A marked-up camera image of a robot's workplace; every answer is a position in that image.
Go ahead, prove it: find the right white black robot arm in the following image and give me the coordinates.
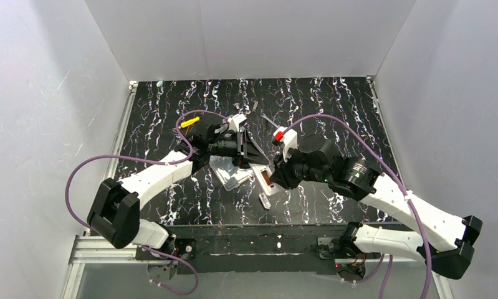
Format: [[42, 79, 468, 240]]
[[270, 128, 482, 280]]

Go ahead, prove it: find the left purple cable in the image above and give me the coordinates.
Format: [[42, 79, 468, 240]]
[[64, 109, 200, 296]]

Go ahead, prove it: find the white remote control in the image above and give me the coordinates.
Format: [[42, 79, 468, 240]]
[[249, 163, 284, 196]]

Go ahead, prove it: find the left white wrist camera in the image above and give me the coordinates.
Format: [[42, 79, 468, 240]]
[[227, 113, 247, 132]]

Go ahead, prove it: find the silver open-end wrench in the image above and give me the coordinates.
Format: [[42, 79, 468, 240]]
[[261, 113, 280, 128]]

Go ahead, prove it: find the yellow handled screwdriver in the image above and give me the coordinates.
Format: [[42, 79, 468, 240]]
[[180, 116, 200, 128]]

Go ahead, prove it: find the clear plastic screw box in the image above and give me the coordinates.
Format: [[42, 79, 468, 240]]
[[209, 156, 254, 191]]

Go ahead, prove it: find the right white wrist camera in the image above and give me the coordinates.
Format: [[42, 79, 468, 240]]
[[273, 126, 298, 162]]

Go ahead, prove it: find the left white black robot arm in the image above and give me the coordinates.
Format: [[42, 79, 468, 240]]
[[87, 114, 269, 253]]

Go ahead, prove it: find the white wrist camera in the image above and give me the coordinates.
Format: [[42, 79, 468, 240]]
[[227, 113, 247, 132], [273, 126, 298, 162]]

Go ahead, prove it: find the black front mounting rail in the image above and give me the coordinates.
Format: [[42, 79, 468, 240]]
[[135, 223, 381, 275]]

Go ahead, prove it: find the white remote battery cover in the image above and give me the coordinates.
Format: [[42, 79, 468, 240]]
[[259, 193, 271, 210]]

